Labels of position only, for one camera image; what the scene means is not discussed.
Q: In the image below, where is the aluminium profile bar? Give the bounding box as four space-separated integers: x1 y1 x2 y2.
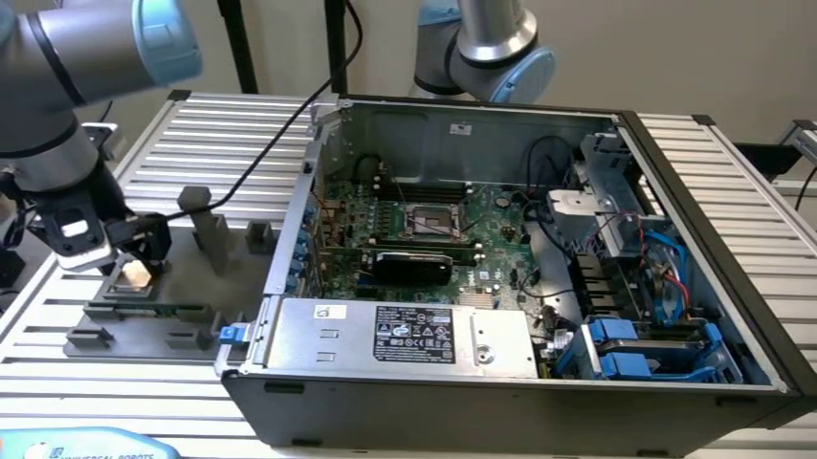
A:
773 119 817 164

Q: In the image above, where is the blue data wire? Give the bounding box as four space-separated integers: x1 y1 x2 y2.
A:
642 228 693 310

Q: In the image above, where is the CPU socket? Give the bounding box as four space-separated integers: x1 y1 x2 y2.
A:
395 202 466 243

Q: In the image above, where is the black looped wire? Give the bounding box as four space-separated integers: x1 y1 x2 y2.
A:
523 135 579 197

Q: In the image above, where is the grey parts rack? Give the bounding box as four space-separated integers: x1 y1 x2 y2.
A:
63 185 282 361

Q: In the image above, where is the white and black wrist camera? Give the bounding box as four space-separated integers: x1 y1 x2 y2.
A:
44 200 121 274

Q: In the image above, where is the black bracket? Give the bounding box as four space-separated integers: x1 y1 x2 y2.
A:
731 142 802 186

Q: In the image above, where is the silver drive cage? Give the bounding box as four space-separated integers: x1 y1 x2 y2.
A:
544 132 658 257

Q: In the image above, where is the green motherboard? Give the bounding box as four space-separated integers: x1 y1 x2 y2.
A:
306 180 567 331

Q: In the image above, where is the black RAM slot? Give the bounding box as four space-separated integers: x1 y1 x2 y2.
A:
362 235 482 251
386 180 468 203

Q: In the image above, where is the black graphics card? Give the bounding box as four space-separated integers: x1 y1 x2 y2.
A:
360 245 483 289

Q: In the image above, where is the blue plastic case latch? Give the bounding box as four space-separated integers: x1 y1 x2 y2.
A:
216 322 248 346

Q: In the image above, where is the blue disk bay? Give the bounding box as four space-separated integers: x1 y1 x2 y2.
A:
553 314 745 384

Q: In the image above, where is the red wire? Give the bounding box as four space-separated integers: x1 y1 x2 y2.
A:
657 265 693 307

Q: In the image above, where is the black fan shroud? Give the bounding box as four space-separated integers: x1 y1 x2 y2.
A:
566 251 642 327

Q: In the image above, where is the green RAM stick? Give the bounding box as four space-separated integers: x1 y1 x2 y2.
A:
116 302 213 318

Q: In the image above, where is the beige gripper tip block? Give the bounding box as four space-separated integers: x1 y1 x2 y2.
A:
120 259 153 291

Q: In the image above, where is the blue Universal Robots pendant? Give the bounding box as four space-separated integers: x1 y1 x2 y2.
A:
0 426 179 459

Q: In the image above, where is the black wrist wire bundle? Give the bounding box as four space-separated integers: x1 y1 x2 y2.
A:
0 164 41 252

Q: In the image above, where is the black open PC case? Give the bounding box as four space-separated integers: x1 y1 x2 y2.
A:
215 93 802 449

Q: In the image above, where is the black stand pole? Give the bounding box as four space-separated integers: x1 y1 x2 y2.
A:
322 0 350 95
215 0 260 95

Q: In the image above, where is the silver chipset heat sink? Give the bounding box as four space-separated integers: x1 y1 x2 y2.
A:
454 291 500 310

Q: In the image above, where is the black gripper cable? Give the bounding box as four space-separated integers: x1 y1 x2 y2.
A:
131 0 360 226

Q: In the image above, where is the silver power supply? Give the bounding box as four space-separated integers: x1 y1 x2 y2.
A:
252 297 540 380

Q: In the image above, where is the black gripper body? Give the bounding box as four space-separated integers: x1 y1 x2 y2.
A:
103 212 172 262

